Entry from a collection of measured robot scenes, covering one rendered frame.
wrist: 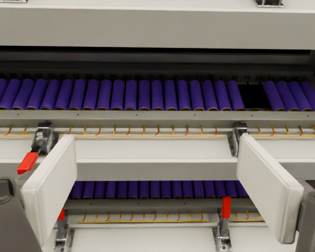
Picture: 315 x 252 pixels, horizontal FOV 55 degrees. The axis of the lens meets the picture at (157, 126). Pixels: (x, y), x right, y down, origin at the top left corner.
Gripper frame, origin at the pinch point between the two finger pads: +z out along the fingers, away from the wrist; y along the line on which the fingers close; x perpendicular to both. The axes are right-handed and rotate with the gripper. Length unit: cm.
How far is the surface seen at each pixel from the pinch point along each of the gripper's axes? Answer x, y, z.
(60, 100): -2.0, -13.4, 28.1
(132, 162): -8.8, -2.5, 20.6
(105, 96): -1.6, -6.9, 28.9
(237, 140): -5.8, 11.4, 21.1
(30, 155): -6.3, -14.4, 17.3
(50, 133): -5.3, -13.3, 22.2
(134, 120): -4.1, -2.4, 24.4
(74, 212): -22.8, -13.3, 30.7
